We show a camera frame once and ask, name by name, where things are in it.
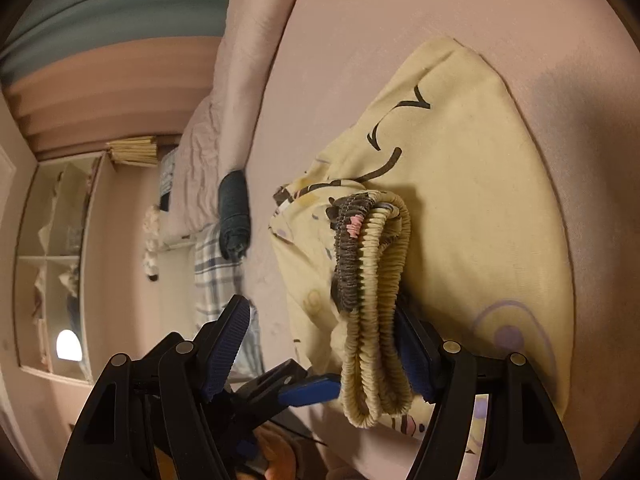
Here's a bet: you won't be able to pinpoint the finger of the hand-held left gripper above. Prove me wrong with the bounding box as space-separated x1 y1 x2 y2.
231 359 342 431
232 436 261 461

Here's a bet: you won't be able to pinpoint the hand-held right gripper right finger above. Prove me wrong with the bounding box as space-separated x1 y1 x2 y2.
394 305 581 480

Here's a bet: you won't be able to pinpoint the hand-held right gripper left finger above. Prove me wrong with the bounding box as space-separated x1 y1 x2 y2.
57 294 252 480

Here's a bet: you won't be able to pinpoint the yellow printed pants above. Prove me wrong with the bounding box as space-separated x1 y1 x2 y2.
267 35 573 461

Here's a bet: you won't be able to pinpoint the person's left hand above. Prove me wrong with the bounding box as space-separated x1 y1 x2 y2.
254 422 313 480

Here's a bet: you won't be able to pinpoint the plaid cloth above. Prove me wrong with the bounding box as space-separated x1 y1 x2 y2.
191 224 265 378

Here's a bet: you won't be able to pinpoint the white plush toy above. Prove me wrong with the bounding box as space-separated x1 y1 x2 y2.
141 206 162 282

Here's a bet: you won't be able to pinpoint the folded dark grey garment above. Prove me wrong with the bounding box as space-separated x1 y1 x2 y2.
216 170 252 262

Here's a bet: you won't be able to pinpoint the glowing white lamp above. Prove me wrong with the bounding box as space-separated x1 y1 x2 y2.
55 330 84 361

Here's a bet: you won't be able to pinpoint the white glass-door cabinet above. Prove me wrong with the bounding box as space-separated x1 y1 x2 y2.
14 154 108 386

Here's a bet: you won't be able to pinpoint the stack of papers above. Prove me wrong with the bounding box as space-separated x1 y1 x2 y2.
105 135 161 168

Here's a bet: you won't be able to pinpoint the pink duvet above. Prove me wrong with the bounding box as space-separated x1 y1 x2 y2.
167 0 313 241

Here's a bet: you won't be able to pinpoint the bed with pink sheet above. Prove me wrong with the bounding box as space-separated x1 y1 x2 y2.
240 0 640 480

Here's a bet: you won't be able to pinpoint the teal curtain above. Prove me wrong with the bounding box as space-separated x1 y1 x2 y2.
0 0 246 73

